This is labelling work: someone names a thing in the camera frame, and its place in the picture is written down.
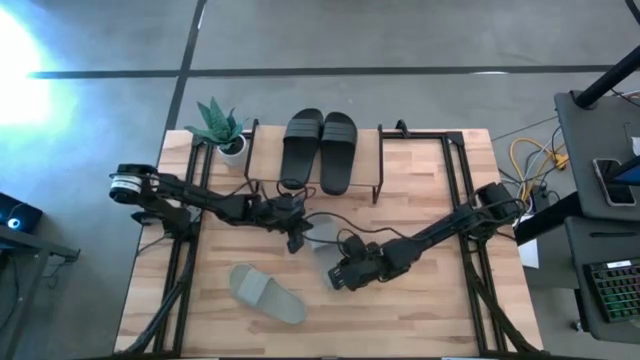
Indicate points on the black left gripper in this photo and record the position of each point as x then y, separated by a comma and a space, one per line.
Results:
280, 220

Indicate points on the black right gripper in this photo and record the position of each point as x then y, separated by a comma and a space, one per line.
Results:
365, 267

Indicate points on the grey rubber slide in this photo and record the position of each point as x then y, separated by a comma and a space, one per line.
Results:
265, 295
325, 240

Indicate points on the black rubber slide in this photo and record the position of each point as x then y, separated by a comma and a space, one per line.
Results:
300, 150
338, 155

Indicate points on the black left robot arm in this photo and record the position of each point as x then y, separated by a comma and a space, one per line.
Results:
200, 197

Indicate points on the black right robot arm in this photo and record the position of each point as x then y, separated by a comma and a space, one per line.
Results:
440, 230

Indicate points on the wooden shelf with black legs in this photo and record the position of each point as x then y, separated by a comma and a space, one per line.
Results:
367, 160

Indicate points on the white plant pot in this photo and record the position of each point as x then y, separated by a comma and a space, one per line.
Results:
237, 155

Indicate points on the green succulent plant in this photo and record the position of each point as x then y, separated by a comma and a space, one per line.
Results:
217, 122

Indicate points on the white paper sheet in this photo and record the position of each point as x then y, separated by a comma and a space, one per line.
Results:
529, 252

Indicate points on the grey desk with keyboard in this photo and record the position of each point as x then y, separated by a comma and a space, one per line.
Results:
580, 240

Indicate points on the grey desk with phone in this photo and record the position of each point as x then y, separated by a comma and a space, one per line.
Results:
580, 145

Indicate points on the backlit black keyboard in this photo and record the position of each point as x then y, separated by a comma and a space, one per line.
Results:
617, 290

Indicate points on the black smartphone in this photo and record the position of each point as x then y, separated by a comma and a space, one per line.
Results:
614, 182

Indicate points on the grey side table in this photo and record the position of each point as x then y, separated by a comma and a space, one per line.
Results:
30, 245

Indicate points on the black device with blue light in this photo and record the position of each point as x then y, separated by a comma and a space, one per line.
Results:
17, 212

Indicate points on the black slanted pole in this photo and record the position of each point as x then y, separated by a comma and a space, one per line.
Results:
607, 77

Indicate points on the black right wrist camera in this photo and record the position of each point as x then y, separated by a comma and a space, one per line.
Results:
355, 246

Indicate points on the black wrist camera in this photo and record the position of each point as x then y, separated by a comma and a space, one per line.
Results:
287, 202
355, 246

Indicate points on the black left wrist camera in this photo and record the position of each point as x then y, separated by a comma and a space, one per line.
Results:
287, 202

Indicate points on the black aluminium rig frame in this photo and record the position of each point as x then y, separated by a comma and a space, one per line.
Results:
170, 300

